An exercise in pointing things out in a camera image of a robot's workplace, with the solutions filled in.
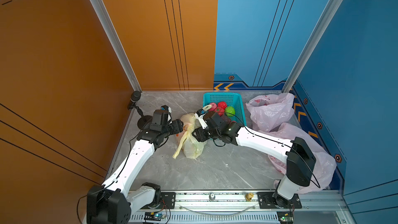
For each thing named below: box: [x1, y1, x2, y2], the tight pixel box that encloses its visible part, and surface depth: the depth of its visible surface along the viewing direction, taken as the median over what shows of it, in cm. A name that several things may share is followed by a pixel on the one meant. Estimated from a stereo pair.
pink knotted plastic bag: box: [245, 92, 295, 133], surface depth 89 cm
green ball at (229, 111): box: [224, 105, 236, 117], surface depth 104 cm
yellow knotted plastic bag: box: [172, 113, 208, 160], surface depth 84 cm
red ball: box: [217, 101, 228, 110], surface depth 107 cm
